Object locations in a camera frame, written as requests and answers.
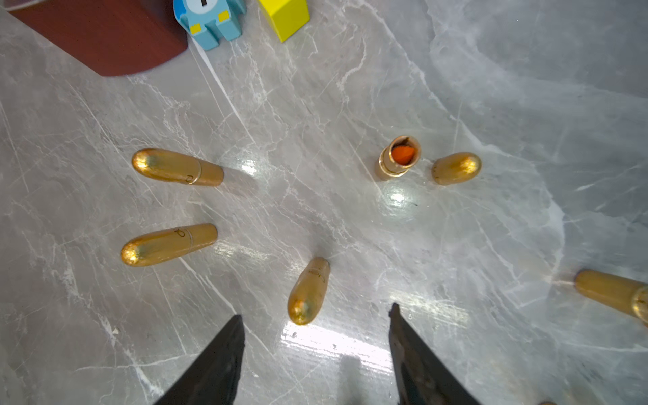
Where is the yellow cube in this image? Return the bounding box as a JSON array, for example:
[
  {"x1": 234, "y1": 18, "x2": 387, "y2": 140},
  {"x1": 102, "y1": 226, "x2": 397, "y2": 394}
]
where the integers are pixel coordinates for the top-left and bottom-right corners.
[{"x1": 258, "y1": 0, "x2": 310, "y2": 42}]

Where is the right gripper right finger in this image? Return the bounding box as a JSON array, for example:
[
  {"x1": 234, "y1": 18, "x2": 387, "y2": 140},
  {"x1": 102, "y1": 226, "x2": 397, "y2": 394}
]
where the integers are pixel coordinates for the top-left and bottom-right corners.
[{"x1": 389, "y1": 303, "x2": 479, "y2": 405}]

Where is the dark red metronome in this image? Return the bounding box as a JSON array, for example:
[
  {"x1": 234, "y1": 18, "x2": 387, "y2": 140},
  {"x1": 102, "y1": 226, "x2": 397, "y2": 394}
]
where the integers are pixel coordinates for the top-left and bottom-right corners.
[{"x1": 1, "y1": 0, "x2": 188, "y2": 77}]

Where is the gold lipstick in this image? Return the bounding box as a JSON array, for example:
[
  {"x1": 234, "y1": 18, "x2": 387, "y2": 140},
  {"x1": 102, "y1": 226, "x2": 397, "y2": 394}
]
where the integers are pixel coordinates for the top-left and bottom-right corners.
[
  {"x1": 376, "y1": 136, "x2": 421, "y2": 180},
  {"x1": 132, "y1": 148, "x2": 224, "y2": 187},
  {"x1": 121, "y1": 224, "x2": 219, "y2": 267},
  {"x1": 287, "y1": 256, "x2": 331, "y2": 326},
  {"x1": 574, "y1": 269, "x2": 647, "y2": 325}
]

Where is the blue owl toy cube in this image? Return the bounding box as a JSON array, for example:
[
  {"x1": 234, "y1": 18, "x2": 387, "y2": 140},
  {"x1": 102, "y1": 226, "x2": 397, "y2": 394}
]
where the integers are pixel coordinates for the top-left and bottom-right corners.
[{"x1": 173, "y1": 0, "x2": 246, "y2": 51}]

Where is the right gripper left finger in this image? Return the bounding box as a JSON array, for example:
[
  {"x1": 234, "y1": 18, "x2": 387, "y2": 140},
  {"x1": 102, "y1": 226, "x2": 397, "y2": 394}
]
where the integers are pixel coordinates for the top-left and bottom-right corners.
[{"x1": 156, "y1": 315, "x2": 245, "y2": 405}]

